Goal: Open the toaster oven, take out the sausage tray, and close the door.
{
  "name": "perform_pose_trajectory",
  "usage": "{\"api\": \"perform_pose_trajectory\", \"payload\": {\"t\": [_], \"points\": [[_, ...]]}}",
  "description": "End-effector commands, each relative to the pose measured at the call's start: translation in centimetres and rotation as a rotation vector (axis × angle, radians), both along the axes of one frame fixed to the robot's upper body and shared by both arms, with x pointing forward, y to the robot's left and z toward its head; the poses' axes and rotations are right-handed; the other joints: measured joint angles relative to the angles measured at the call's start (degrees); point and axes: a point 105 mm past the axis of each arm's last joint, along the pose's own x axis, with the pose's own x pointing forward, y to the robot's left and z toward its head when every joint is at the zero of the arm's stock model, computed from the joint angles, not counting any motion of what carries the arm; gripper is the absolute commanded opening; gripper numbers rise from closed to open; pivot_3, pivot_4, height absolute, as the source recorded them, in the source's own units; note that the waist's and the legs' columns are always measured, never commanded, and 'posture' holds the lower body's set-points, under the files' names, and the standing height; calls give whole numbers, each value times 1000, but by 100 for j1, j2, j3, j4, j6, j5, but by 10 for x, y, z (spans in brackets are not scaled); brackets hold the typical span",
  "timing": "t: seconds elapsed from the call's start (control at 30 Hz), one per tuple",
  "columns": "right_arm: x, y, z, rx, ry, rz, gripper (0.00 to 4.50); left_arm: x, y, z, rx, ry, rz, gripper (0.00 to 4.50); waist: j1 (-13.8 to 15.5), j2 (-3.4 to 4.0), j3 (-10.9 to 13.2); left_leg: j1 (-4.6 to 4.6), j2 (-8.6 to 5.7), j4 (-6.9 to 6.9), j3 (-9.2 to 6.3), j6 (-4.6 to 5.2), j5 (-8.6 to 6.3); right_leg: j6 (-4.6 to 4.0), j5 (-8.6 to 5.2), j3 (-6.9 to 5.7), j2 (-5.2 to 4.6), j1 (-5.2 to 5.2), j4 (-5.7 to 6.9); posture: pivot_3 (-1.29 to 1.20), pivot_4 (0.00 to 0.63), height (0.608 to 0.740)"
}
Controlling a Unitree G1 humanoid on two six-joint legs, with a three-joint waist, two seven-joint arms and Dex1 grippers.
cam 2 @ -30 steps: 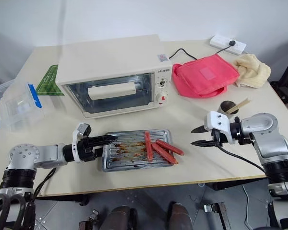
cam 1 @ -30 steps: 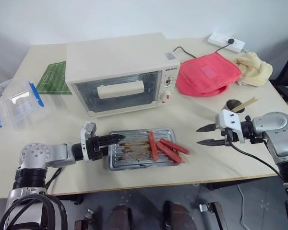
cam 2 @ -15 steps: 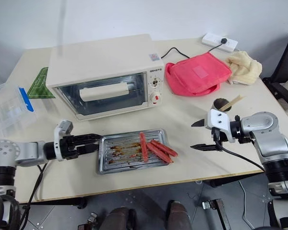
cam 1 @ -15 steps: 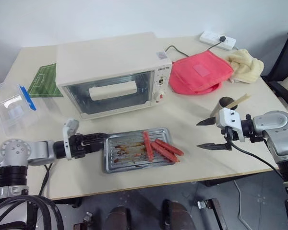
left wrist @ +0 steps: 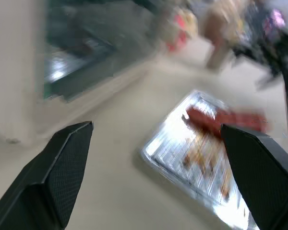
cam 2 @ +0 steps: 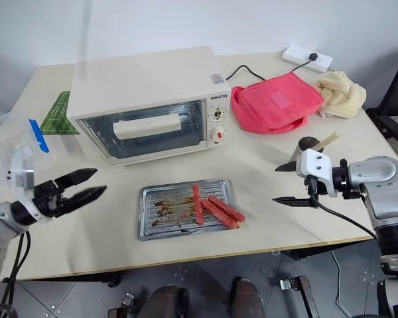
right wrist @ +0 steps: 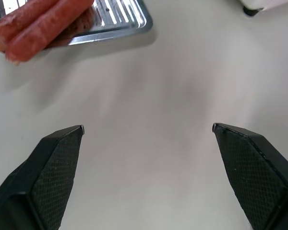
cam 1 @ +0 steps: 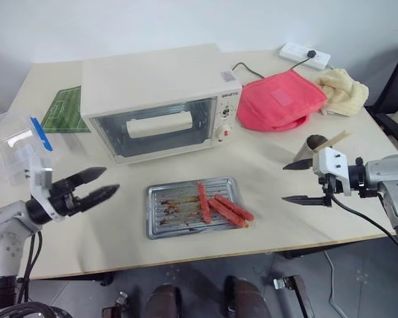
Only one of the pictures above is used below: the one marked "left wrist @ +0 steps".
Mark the pink fabric pouch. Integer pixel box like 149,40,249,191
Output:
167,13,192,52

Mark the red sausage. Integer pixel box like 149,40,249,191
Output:
185,106,271,141

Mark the cream white toaster oven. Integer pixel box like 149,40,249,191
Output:
0,0,164,147

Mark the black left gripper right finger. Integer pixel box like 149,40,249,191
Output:
220,124,288,230

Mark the glass oven door with handle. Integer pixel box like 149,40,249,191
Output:
42,0,159,104

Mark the cream yellow towel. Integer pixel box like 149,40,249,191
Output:
172,6,199,32

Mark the foil covered baking tray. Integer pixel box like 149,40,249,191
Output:
141,90,261,230

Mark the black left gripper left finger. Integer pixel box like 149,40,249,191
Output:
0,121,94,230

